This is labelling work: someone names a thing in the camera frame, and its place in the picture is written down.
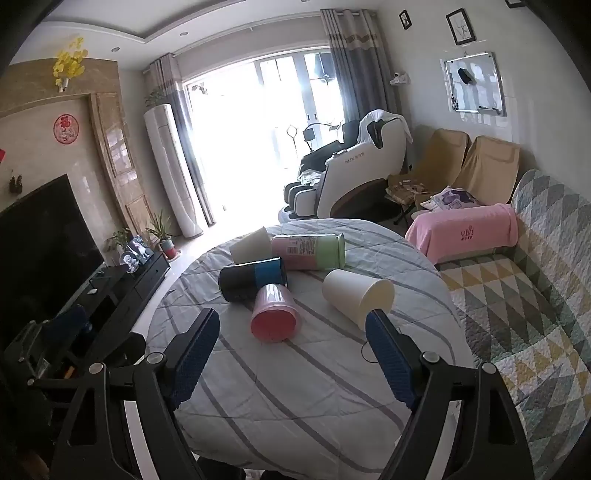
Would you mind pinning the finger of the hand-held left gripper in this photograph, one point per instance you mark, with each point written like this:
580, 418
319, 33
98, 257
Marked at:
69, 323
60, 380

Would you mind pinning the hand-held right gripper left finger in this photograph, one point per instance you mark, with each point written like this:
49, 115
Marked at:
196, 357

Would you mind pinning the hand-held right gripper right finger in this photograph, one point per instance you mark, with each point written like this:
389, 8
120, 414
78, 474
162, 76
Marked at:
391, 357

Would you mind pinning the cream cup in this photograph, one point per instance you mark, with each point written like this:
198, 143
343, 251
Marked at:
355, 295

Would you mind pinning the black and blue cup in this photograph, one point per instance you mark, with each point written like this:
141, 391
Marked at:
251, 280

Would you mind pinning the white cup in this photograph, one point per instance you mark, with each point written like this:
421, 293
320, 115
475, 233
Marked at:
249, 247

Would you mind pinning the pink and green labelled cup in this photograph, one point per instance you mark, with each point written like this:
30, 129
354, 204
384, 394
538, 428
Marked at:
309, 251

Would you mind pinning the black television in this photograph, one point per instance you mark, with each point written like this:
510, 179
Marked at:
41, 249

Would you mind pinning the black television cabinet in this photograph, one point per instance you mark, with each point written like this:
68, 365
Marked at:
138, 279

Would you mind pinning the small potted plant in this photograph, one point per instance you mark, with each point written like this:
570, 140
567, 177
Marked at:
120, 240

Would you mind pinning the grey striped table cover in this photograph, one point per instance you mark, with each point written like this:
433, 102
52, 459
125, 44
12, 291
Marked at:
300, 392

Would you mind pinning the potted plant in red pot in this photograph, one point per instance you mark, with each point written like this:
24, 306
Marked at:
164, 235

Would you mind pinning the pink towel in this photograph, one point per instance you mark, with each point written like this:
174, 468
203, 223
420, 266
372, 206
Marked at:
461, 230

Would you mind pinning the small dark figurine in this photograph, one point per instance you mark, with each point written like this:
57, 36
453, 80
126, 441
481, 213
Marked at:
16, 183

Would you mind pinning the patchwork quilted sofa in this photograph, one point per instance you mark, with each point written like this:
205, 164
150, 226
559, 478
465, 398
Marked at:
531, 300

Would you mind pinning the folding stool with items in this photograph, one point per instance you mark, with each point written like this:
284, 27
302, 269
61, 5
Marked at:
404, 194

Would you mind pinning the purple flowered pillow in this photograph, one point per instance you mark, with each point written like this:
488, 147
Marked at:
455, 197

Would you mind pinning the white standing air conditioner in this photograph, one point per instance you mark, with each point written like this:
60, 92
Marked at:
173, 175

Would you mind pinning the white massage chair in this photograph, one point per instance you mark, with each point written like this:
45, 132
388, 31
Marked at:
355, 180

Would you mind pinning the beige covered chair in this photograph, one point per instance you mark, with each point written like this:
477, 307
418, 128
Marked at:
443, 152
489, 170

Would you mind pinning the white cloth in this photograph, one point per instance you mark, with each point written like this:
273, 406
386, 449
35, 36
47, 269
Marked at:
369, 121

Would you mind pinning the green plant on air conditioner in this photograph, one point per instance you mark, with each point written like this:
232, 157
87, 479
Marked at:
154, 98

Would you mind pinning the yellow artificial flowers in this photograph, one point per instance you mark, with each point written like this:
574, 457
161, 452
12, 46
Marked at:
69, 62

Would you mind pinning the black whiteboard eraser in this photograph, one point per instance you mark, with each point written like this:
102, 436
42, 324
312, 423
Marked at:
464, 75

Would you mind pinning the tabletop photo frame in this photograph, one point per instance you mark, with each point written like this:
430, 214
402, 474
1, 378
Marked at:
141, 251

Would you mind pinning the red round wall decoration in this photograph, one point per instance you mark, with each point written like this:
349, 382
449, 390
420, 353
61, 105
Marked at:
66, 129

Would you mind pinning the white wall device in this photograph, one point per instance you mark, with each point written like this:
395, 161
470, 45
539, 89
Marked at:
399, 78

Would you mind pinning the wall whiteboard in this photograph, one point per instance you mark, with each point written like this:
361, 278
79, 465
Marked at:
482, 90

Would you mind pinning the large black picture frame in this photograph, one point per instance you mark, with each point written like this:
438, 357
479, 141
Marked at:
460, 26

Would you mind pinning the small black picture frame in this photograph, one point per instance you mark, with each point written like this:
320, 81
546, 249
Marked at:
405, 19

